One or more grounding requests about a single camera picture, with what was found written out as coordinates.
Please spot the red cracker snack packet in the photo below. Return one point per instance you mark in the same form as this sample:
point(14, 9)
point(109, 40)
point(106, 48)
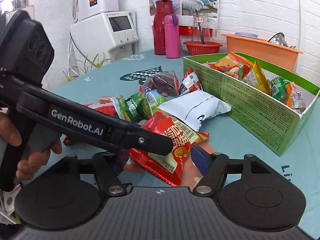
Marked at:
point(172, 140)

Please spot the glass pitcher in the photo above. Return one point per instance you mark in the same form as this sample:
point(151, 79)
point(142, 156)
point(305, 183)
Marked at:
point(202, 28)

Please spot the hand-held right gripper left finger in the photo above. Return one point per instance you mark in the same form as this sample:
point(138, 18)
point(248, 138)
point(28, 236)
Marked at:
point(105, 175)

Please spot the orange multicolour snack packet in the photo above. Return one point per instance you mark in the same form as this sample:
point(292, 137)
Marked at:
point(231, 66)

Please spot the yellow flowering plant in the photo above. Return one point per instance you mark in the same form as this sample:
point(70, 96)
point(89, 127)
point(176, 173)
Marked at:
point(87, 65)

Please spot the orange plastic basket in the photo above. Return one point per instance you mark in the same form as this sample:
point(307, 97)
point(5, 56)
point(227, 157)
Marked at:
point(260, 50)

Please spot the green cardboard box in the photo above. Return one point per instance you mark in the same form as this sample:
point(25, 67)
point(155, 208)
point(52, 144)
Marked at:
point(250, 105)

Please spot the red white blue snack packet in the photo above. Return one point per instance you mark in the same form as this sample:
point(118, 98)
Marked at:
point(190, 82)

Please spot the red thermos jug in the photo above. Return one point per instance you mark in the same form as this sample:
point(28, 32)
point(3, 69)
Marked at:
point(162, 27)

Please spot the red plastic basin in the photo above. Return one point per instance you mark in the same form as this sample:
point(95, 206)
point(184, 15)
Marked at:
point(202, 48)

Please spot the yellow snack packet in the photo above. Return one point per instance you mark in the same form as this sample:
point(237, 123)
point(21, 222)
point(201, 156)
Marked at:
point(258, 78)

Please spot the metal bowl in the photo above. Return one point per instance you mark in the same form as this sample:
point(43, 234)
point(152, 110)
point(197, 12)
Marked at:
point(277, 40)

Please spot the teal printed tablecloth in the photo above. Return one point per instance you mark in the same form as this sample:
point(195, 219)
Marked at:
point(250, 152)

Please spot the blue plastic lid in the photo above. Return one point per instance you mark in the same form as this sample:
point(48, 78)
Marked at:
point(246, 35)

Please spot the white water dispenser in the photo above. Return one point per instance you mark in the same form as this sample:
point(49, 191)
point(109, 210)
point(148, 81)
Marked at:
point(105, 35)

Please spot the white grey snack packet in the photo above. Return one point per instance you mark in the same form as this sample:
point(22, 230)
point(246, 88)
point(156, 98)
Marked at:
point(192, 107)

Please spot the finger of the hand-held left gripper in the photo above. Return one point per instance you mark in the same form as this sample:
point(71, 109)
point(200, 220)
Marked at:
point(150, 142)

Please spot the dark maroon snack packet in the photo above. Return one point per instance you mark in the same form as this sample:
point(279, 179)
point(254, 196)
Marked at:
point(161, 83)

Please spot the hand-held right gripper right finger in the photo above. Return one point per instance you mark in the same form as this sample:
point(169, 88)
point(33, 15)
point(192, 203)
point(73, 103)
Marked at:
point(200, 158)

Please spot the green barcode snack packet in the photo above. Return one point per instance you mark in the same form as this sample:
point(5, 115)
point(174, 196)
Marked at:
point(156, 100)

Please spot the pink thermos bottle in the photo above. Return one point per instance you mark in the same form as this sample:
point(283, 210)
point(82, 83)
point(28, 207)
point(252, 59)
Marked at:
point(172, 37)

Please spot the small green snack packet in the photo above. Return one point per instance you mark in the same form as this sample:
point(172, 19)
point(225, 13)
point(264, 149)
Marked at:
point(280, 88)

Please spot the person's left hand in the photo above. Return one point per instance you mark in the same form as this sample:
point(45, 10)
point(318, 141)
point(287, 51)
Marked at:
point(37, 162)

